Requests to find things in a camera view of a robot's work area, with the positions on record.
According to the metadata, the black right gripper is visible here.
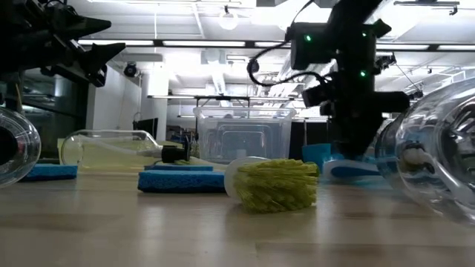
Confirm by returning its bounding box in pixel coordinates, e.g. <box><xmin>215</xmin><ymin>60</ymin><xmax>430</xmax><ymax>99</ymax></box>
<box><xmin>301</xmin><ymin>70</ymin><xmax>412</xmax><ymax>159</ymax></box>

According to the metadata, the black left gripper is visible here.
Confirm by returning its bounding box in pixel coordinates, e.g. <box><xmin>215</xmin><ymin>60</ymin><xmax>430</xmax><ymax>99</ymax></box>
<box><xmin>0</xmin><ymin>0</ymin><xmax>127</xmax><ymax>88</ymax></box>

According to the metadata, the blue bristle dish brush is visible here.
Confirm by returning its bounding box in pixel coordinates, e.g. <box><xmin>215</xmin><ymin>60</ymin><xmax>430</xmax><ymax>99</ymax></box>
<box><xmin>321</xmin><ymin>158</ymin><xmax>381</xmax><ymax>179</ymax></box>

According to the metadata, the green bristle dish brush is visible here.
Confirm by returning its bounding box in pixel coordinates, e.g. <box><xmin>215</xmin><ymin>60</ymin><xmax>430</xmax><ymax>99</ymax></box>
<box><xmin>223</xmin><ymin>156</ymin><xmax>321</xmax><ymax>215</ymax></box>

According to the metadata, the blue cellulose sponge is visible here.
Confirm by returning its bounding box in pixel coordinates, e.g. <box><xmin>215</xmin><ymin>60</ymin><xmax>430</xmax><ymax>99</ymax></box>
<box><xmin>137</xmin><ymin>169</ymin><xmax>227</xmax><ymax>194</ymax></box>
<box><xmin>20</xmin><ymin>163</ymin><xmax>79</xmax><ymax>182</ymax></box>
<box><xmin>143</xmin><ymin>164</ymin><xmax>215</xmax><ymax>172</ymax></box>

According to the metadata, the blue plastic bin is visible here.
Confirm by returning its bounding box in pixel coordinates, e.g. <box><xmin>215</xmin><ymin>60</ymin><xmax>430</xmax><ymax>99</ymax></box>
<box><xmin>301</xmin><ymin>142</ymin><xmax>335</xmax><ymax>174</ymax></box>

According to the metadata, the black computer monitor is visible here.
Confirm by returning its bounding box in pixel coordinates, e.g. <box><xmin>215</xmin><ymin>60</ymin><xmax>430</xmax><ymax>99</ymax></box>
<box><xmin>132</xmin><ymin>117</ymin><xmax>160</xmax><ymax>141</ymax></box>

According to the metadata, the clear plastic bin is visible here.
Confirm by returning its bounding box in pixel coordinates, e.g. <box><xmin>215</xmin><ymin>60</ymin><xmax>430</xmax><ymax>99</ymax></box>
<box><xmin>192</xmin><ymin>106</ymin><xmax>298</xmax><ymax>165</ymax></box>

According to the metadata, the yellow plastic bin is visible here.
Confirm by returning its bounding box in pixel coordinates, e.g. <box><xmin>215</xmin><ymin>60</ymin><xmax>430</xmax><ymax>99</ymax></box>
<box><xmin>56</xmin><ymin>137</ymin><xmax>183</xmax><ymax>170</ymax></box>

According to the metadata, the round white ceiling lamp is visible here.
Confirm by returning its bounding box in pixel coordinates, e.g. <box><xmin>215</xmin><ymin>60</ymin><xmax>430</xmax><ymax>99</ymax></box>
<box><xmin>217</xmin><ymin>6</ymin><xmax>239</xmax><ymax>31</ymax></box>

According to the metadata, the black ceiling camera cluster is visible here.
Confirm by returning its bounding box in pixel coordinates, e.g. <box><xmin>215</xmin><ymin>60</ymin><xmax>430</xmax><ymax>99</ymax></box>
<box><xmin>374</xmin><ymin>53</ymin><xmax>397</xmax><ymax>75</ymax></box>

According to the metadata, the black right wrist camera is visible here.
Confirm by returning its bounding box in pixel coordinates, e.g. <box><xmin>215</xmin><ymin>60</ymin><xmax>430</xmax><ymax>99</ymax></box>
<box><xmin>285</xmin><ymin>21</ymin><xmax>337</xmax><ymax>71</ymax></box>

